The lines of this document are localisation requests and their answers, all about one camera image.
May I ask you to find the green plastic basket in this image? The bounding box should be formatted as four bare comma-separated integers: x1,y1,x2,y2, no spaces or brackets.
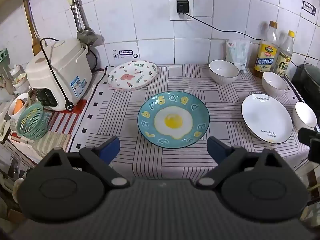
16,102,49,140

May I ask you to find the striped tablecloth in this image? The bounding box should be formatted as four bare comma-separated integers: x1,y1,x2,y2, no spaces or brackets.
69,64,310,180

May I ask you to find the white wall sticker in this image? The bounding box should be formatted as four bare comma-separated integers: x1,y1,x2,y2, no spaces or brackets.
112,49,140,60

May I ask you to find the white wall outlet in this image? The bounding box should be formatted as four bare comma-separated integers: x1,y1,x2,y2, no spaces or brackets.
169,0,194,21

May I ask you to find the small black wall sticker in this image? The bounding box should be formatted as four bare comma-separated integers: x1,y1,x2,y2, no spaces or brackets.
302,1,317,17

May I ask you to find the orange food piece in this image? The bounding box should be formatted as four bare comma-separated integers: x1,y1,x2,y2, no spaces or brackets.
14,99,25,113

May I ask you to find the glass pot lid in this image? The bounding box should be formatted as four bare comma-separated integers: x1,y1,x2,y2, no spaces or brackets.
304,64,320,81

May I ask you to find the steel ladle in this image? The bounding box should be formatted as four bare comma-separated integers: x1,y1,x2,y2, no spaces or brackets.
71,0,98,45

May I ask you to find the white plate with black print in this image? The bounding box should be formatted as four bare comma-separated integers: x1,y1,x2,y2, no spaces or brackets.
241,93,293,144

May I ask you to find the wooden spatula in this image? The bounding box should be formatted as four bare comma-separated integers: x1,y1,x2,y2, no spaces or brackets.
23,0,42,55

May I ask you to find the pink bear print plate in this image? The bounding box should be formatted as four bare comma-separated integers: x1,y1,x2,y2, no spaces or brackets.
107,60,158,90

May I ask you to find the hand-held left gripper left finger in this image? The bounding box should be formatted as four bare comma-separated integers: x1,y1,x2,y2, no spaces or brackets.
37,136,130,188

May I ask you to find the white salt bag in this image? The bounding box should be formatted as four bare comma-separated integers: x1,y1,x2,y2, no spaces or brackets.
225,39,250,73

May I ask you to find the black rice cooker power cord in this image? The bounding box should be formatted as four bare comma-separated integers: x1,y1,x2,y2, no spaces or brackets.
40,37,75,112

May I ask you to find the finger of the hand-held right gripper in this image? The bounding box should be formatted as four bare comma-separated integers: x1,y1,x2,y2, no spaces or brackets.
297,127,316,144

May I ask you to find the thin black cable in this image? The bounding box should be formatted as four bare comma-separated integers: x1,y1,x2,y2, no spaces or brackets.
185,12,320,64

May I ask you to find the green label vinegar bottle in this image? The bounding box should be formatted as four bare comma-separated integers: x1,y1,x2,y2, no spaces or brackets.
273,30,296,77

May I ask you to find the black cooking pot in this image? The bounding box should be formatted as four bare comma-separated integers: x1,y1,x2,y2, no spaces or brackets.
291,64,320,112

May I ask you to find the teal fried egg plate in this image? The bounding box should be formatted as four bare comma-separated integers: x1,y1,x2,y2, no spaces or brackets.
137,91,210,148

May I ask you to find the red striped mat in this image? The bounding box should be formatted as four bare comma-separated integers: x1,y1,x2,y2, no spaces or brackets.
10,99,88,153

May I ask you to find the white lidded jar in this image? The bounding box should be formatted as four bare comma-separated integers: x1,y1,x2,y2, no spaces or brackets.
9,64,25,78

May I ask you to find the small white patterned bowl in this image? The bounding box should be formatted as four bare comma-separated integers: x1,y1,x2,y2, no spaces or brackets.
8,92,32,118

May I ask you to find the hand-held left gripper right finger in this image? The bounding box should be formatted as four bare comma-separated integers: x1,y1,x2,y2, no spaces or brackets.
195,136,285,189

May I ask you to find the yellow label cooking wine bottle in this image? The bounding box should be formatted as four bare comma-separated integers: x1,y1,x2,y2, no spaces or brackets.
254,21,278,78

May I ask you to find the black plug-in charger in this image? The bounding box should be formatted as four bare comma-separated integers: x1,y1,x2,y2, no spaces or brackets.
176,0,188,14

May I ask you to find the white rice cooker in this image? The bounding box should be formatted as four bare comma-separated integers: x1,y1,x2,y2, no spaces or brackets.
25,38,93,111

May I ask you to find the white bowl with dark rim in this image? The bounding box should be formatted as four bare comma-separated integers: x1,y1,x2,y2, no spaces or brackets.
293,101,318,130
209,59,240,84
261,71,288,97

